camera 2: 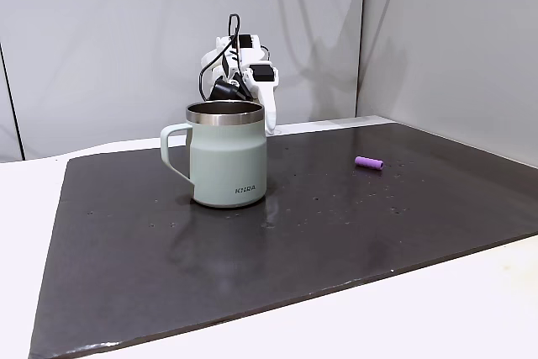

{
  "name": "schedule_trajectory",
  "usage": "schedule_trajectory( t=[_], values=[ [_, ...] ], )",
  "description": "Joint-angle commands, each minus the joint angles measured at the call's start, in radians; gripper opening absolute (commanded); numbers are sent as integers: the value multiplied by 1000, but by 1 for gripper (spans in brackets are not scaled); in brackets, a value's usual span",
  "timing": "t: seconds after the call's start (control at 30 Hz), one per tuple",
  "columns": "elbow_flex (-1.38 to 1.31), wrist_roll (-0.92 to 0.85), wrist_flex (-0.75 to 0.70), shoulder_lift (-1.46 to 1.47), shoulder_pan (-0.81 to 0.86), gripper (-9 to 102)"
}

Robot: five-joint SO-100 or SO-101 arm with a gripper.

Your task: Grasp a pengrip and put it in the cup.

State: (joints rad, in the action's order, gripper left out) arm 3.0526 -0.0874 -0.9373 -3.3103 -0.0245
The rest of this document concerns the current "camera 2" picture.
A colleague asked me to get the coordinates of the purple ribbed pen grip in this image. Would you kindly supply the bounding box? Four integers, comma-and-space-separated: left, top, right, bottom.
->
354, 156, 385, 172

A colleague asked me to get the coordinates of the pale green steel-rimmed mug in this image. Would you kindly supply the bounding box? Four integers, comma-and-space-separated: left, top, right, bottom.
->
160, 100, 268, 209

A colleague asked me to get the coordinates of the black table mat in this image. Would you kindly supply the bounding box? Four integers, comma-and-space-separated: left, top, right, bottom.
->
28, 117, 538, 359

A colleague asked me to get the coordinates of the black oval camera box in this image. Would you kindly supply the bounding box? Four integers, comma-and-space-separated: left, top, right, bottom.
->
208, 76, 232, 101

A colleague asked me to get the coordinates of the black cable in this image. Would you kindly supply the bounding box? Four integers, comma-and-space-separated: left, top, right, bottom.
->
198, 13, 255, 102

